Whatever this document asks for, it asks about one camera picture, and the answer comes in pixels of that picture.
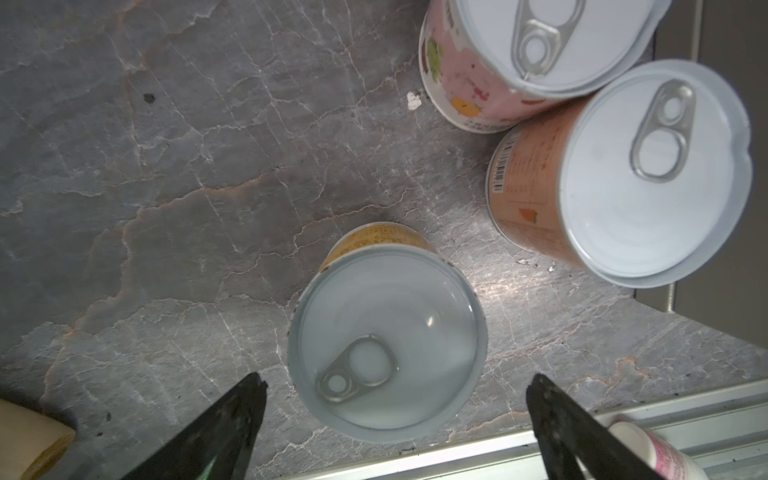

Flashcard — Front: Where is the yellow label can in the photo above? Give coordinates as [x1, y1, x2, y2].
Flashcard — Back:
[287, 222, 488, 444]

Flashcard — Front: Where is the wooden mallet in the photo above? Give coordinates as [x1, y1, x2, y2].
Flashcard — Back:
[1, 400, 76, 480]

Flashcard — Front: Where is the salmon label can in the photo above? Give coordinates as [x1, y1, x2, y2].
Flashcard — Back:
[485, 58, 754, 290]

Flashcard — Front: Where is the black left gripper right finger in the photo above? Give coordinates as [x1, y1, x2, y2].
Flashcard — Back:
[526, 373, 660, 479]

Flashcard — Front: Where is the grey metal cabinet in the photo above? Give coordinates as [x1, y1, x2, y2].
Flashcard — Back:
[635, 1, 767, 347]

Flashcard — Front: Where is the pink label can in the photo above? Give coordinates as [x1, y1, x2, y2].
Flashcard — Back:
[418, 0, 670, 134]

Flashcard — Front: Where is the small pink bottle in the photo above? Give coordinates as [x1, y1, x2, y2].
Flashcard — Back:
[608, 421, 709, 480]

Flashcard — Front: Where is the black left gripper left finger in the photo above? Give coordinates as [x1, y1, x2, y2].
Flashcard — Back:
[125, 372, 268, 479]

